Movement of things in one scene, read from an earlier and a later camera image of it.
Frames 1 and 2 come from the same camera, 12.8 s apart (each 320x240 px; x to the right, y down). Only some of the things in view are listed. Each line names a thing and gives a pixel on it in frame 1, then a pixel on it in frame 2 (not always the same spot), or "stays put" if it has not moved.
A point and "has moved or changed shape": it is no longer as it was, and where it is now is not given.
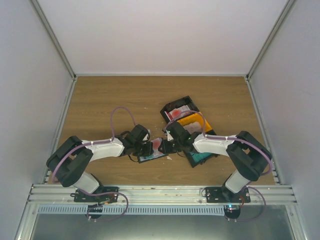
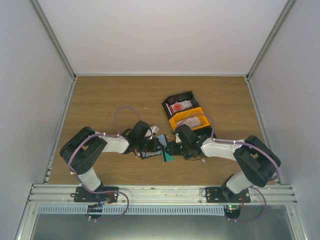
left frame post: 53,38 stays put
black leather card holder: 140,161 has moved or changed shape
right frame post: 284,14 stays put
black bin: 177,104 → 188,95
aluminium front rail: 61,195 stays put
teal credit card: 145,158 → 168,157
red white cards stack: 172,113 → 177,106
